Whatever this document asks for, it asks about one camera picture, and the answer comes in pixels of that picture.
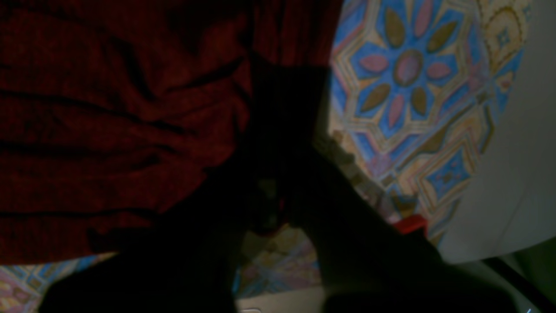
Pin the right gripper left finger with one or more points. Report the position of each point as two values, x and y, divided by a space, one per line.
187 265

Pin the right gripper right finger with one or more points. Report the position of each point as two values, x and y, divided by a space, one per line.
366 265

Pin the dark red t-shirt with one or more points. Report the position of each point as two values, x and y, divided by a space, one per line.
113 111

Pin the orange clamp lower right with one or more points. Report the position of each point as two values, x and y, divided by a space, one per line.
414 224

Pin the patterned tablecloth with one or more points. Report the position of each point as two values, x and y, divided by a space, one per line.
406 105

